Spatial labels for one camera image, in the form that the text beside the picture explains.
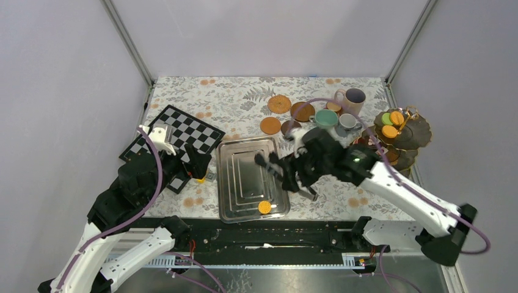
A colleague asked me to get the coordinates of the orange waffle cookie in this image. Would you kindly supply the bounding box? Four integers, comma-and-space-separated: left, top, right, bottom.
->
381, 125, 399, 139

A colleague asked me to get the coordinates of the light orange wooden coaster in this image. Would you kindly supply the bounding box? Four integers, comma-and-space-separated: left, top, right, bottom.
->
260, 117, 282, 135

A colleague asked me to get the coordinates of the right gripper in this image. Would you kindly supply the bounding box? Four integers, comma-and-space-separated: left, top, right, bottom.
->
280, 146, 332, 192

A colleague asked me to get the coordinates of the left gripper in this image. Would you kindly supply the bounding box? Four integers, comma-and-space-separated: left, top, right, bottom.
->
144, 142, 213, 204

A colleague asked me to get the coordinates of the green macaron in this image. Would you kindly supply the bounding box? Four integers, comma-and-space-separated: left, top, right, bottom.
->
381, 112, 393, 126

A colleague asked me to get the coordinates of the aluminium frame post left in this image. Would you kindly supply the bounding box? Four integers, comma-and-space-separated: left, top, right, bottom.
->
100, 0, 155, 87

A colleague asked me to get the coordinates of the brown wooden saucer coaster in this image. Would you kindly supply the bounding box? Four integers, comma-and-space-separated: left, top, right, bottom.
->
290, 101, 316, 123

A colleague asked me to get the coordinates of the stainless steel tray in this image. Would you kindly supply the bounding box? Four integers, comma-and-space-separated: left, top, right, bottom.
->
216, 136, 290, 223

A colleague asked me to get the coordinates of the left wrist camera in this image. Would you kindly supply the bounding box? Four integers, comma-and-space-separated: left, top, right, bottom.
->
137, 124, 177, 156

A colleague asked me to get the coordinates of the aluminium frame post right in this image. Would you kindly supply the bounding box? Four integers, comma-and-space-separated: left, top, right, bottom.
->
385, 0, 438, 85

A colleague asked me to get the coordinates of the three tier black cake stand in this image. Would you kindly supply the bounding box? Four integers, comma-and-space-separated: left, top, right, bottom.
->
350, 106, 432, 178

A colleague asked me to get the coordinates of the woven rattan coaster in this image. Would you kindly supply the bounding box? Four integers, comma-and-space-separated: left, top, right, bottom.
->
267, 95, 291, 114

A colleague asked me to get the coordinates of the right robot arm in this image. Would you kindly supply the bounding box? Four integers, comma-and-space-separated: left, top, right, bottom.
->
272, 128, 477, 266

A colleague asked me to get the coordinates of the small grey block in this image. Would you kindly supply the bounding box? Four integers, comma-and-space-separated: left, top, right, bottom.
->
206, 172, 216, 181

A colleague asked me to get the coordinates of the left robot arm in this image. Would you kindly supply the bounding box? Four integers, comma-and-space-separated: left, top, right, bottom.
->
37, 148, 192, 292

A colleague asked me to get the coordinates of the mint green cup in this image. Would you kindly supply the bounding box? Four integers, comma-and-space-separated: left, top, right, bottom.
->
308, 109, 339, 129

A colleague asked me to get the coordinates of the dark walnut coaster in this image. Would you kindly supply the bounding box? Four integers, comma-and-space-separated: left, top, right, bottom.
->
280, 121, 302, 136

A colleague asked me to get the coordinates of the small red cup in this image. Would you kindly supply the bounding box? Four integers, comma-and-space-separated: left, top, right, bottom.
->
326, 101, 342, 114

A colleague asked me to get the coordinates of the aluminium frame post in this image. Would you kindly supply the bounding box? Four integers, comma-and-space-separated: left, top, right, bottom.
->
100, 0, 155, 87
385, 0, 438, 85

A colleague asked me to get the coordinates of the black white chessboard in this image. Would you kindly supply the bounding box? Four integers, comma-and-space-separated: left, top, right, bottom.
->
119, 105, 226, 194

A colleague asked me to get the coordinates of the yellow waffle cookie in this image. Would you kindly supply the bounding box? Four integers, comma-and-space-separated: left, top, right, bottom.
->
257, 201, 272, 214

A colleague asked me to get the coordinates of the grey patterned mug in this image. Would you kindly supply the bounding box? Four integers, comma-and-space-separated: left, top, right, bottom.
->
335, 114, 363, 137

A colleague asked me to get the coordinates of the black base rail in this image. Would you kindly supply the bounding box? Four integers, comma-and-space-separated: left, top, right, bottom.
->
137, 217, 392, 266

